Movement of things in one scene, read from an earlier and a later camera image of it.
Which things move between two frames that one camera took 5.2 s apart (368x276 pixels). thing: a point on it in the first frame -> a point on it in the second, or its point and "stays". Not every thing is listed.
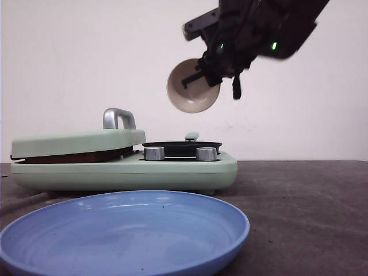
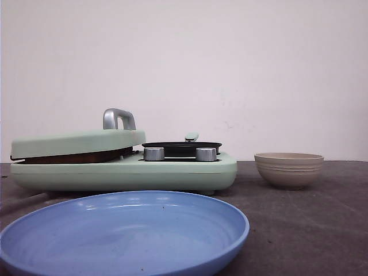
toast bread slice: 96,156 stays
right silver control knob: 206,154 stays
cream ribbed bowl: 198,96 -> 289,171
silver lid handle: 110,115 stays
